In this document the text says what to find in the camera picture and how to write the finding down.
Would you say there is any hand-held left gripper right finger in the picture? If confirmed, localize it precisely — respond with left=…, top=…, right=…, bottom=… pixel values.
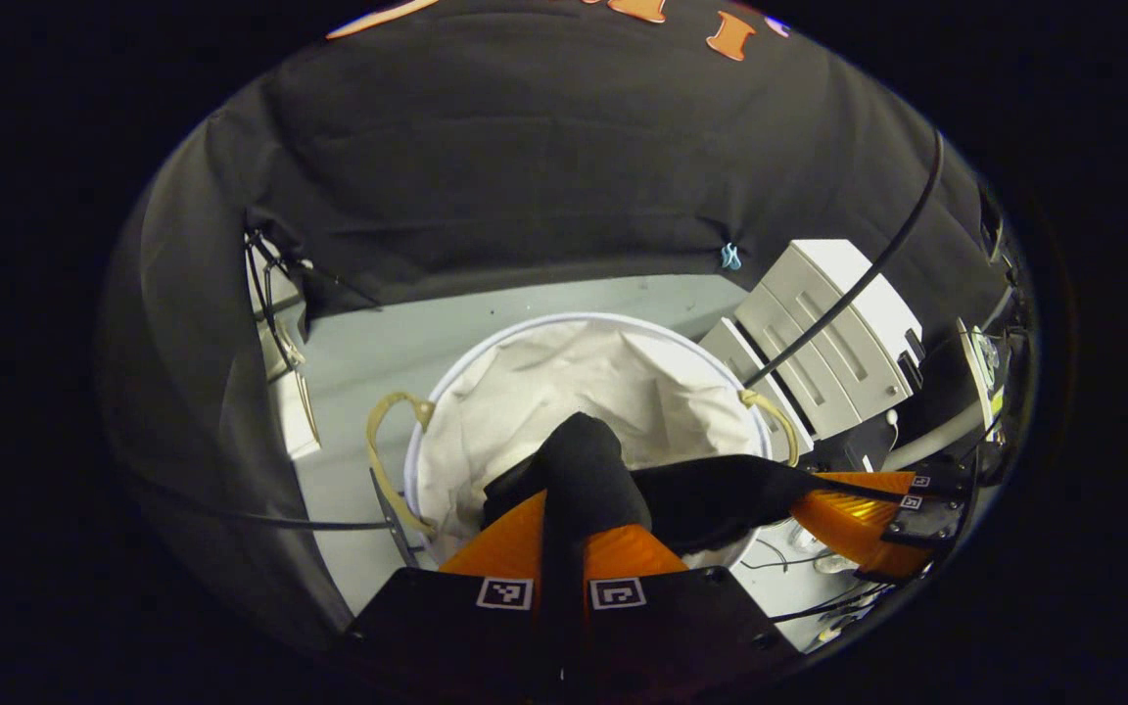
left=564, top=523, right=806, bottom=705

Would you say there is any white laundry hamper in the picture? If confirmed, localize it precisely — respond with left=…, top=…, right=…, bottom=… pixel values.
left=365, top=311, right=803, bottom=575

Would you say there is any black backdrop cloth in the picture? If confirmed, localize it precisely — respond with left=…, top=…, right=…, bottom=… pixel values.
left=99, top=0, right=1015, bottom=649

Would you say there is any white drawer cabinet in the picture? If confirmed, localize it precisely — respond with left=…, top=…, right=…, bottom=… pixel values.
left=699, top=239, right=925, bottom=444

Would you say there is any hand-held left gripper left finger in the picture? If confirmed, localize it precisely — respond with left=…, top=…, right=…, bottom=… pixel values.
left=342, top=490, right=561, bottom=705

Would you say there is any grey tube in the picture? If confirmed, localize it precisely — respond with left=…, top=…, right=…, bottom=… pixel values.
left=881, top=399, right=989, bottom=474

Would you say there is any black floor cable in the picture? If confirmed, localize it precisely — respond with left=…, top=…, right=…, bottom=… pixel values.
left=768, top=580, right=880, bottom=630

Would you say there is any black knit jacket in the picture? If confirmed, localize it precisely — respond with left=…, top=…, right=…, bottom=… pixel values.
left=481, top=411, right=825, bottom=559

